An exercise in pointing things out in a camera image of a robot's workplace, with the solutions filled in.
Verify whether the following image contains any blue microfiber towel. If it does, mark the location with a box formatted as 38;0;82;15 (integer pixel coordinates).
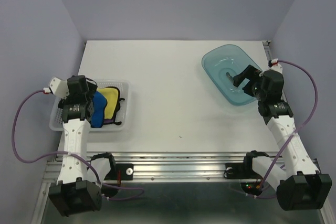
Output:
91;91;107;128

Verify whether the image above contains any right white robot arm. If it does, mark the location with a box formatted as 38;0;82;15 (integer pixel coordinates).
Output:
233;63;332;211

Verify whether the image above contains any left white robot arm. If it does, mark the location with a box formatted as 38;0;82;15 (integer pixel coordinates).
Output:
48;76;117;217

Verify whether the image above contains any teal translucent plastic tray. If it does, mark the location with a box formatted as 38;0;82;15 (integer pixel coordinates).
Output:
202;44;260;106

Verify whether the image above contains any purple microfiber towel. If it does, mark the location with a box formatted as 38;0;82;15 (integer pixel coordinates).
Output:
103;119;115;125

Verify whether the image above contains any white perforated plastic basket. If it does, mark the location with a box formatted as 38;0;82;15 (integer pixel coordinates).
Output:
49;79;131;132

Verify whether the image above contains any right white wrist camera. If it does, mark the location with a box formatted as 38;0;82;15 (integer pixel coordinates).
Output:
268;58;282;74

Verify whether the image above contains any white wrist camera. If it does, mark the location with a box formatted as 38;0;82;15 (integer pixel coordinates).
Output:
268;58;282;74
43;76;70;99

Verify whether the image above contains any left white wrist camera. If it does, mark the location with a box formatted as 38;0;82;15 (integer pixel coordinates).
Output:
43;76;70;99

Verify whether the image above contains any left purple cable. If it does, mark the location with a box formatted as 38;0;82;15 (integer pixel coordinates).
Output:
12;90;144;202

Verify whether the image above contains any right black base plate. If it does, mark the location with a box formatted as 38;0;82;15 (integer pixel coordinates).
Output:
224;163;249;179

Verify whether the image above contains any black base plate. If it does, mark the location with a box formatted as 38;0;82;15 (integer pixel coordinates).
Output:
224;163;249;179
104;163;134;182

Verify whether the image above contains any aluminium extrusion rail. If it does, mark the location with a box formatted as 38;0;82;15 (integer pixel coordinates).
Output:
41;152;323;183

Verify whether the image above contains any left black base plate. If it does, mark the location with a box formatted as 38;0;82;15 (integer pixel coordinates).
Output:
104;163;134;182

